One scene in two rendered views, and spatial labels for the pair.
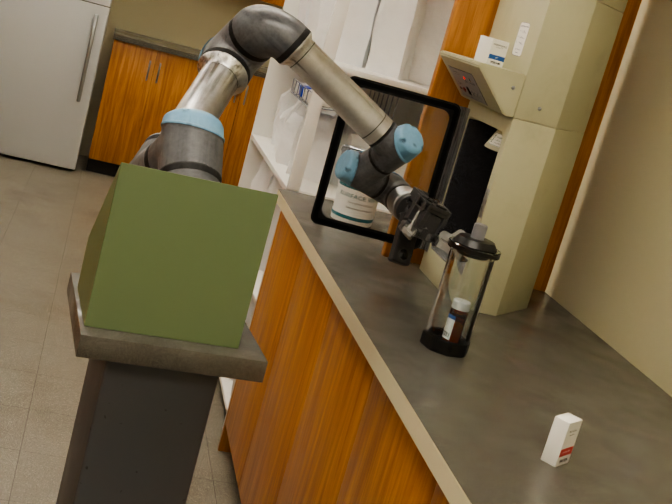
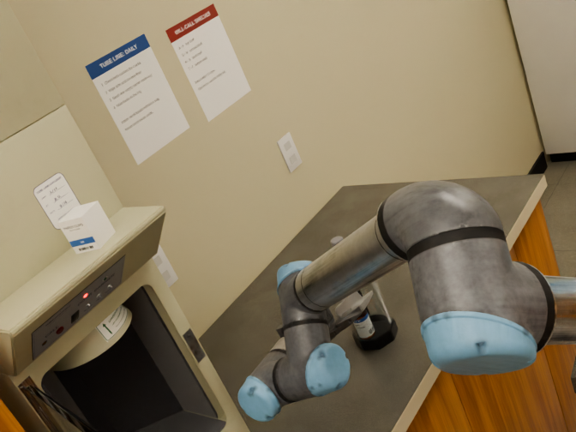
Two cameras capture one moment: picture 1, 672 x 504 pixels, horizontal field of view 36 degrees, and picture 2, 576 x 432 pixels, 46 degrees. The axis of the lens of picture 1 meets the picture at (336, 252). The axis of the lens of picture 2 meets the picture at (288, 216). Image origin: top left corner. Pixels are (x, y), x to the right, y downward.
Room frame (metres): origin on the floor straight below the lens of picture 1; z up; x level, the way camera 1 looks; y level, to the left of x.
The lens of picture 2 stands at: (2.72, 0.81, 1.86)
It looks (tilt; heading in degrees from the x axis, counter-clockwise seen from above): 24 degrees down; 241
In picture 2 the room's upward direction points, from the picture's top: 24 degrees counter-clockwise
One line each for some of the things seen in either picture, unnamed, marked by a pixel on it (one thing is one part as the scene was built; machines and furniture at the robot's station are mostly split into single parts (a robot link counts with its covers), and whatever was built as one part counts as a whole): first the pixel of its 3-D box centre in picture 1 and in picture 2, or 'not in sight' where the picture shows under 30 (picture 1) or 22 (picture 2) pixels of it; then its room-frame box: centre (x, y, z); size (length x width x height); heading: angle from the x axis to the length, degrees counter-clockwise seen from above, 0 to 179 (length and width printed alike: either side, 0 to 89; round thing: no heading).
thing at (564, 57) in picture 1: (525, 152); (70, 339); (2.58, -0.39, 1.33); 0.32 x 0.25 x 0.77; 15
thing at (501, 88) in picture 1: (475, 81); (89, 286); (2.53, -0.21, 1.46); 0.32 x 0.11 x 0.10; 15
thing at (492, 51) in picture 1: (491, 51); (87, 227); (2.49, -0.22, 1.54); 0.05 x 0.05 x 0.06; 34
